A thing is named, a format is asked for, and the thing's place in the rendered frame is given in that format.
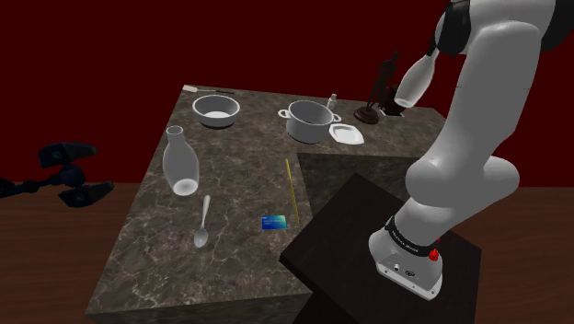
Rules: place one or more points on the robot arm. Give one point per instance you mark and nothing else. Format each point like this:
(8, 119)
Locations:
(475, 116)

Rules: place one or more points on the yellow thin stick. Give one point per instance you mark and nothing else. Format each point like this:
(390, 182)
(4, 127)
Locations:
(292, 193)

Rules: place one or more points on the blue card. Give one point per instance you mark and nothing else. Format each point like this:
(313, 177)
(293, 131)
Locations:
(274, 222)

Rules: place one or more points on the white small dish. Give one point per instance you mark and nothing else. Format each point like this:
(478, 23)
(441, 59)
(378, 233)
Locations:
(346, 134)

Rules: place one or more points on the small glass shaker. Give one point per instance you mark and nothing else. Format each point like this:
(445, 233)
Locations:
(331, 103)

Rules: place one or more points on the grey round bowl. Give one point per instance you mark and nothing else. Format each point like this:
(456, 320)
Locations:
(216, 115)

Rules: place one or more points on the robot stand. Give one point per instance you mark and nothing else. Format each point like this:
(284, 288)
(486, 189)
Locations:
(340, 233)

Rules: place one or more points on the clear glass carafe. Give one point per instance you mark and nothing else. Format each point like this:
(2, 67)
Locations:
(179, 161)

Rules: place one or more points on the silver spoon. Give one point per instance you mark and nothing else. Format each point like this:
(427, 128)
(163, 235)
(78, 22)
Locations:
(201, 235)

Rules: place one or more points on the dark human figure statue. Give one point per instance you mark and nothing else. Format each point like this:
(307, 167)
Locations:
(381, 83)

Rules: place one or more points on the white bottle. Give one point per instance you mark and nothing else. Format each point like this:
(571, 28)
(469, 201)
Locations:
(413, 83)

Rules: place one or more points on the dark blue spotlight lamp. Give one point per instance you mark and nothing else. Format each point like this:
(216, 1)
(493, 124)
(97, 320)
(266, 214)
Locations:
(67, 175)

